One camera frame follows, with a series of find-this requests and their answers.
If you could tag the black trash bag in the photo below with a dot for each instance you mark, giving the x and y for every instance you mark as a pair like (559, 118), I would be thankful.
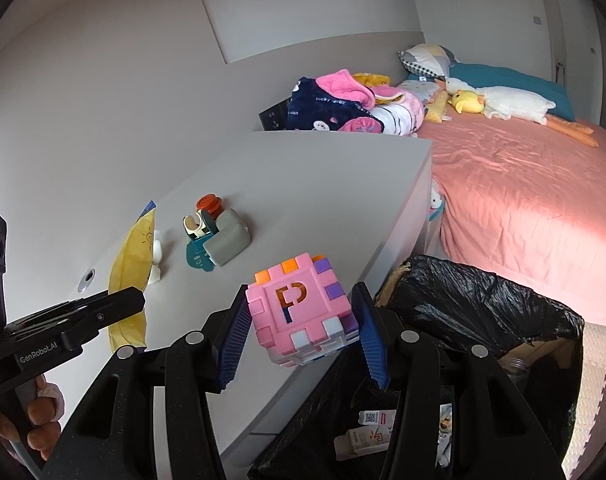
(483, 300)

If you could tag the white goose plush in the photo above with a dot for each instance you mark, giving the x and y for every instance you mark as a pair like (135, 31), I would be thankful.
(523, 82)
(513, 102)

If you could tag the yellow snack packet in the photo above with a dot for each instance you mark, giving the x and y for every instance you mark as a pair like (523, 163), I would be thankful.
(130, 260)

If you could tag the beige foam floor mat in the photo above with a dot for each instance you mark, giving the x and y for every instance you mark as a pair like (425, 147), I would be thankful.
(603, 385)

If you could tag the white orange medicine box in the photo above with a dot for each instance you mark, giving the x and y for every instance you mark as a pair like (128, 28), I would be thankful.
(368, 435)

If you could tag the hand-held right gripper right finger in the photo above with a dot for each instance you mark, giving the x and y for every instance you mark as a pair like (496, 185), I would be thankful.
(373, 345)

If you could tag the yellow duck plush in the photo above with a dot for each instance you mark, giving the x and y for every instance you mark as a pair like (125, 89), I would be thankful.
(468, 102)

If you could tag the teal cream tape holder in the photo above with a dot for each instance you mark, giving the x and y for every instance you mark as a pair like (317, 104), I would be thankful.
(193, 225)

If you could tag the pink white patterned quilt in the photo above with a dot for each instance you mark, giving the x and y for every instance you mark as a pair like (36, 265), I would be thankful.
(398, 115)

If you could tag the orange round cap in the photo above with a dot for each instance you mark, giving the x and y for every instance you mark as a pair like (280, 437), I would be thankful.
(210, 202)

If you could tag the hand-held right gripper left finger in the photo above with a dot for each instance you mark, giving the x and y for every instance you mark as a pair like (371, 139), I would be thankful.
(233, 340)

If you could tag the yellow cloth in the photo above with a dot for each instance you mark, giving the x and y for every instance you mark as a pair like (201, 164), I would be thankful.
(373, 79)

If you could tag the clear plastic container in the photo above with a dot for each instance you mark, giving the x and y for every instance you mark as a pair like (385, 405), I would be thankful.
(518, 367)

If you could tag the black wall socket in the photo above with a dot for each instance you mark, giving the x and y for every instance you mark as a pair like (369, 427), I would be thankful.
(274, 116)

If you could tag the small white plush toy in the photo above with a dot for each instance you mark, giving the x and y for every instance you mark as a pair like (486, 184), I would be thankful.
(435, 202)

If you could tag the grey door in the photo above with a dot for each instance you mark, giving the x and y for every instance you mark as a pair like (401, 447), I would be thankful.
(578, 20)

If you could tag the pink bed sheet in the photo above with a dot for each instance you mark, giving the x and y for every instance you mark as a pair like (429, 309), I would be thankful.
(523, 200)

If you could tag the checked pillow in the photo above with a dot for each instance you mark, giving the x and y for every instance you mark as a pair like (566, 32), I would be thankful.
(423, 57)

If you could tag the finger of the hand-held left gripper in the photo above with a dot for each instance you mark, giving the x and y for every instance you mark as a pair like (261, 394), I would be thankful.
(98, 312)

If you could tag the person's left hand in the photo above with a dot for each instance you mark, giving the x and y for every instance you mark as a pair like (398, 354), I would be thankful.
(45, 415)

